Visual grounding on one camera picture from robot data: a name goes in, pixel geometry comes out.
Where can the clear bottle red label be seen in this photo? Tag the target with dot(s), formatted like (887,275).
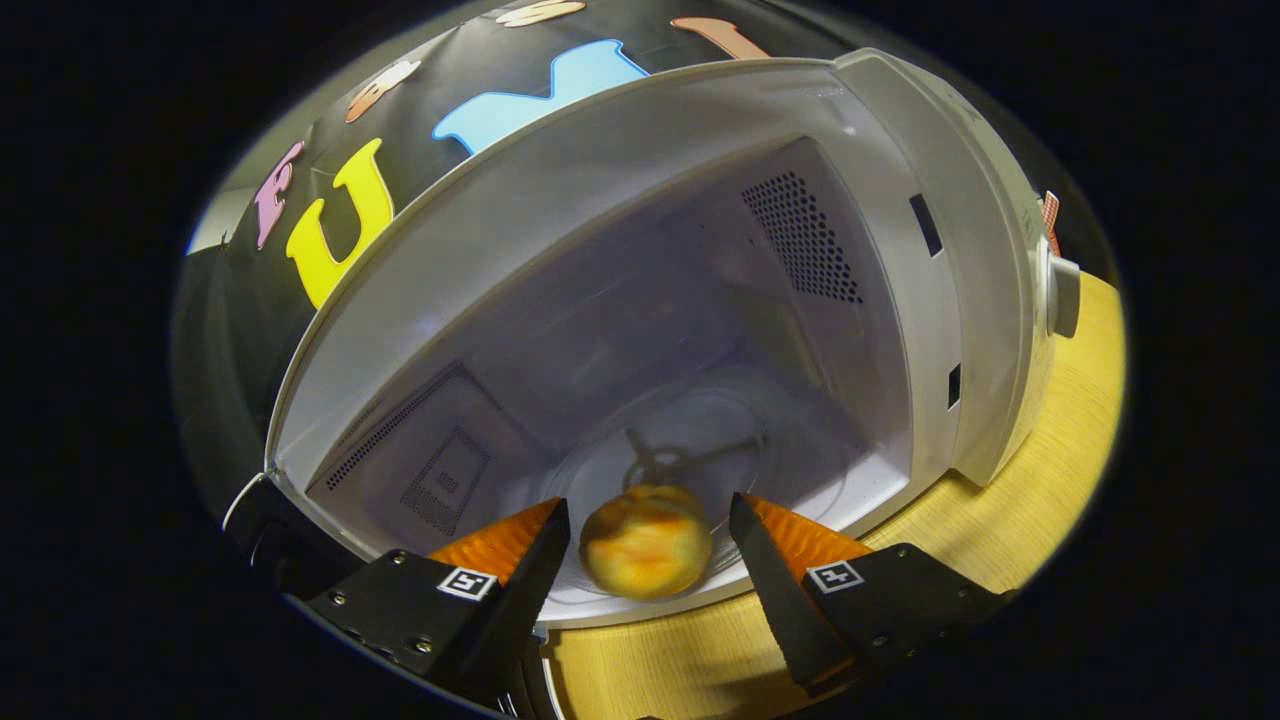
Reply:
(1050,220)

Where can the white microwave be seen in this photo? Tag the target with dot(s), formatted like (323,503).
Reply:
(620,180)

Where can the black backdrop cloth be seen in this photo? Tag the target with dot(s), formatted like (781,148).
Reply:
(230,330)

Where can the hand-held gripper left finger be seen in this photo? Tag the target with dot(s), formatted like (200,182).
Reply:
(525,600)

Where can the golden bread roll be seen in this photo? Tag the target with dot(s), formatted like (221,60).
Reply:
(645,545)

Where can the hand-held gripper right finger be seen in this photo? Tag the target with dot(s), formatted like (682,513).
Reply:
(780,600)

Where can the glass turntable plate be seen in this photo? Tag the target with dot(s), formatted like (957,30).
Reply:
(790,440)

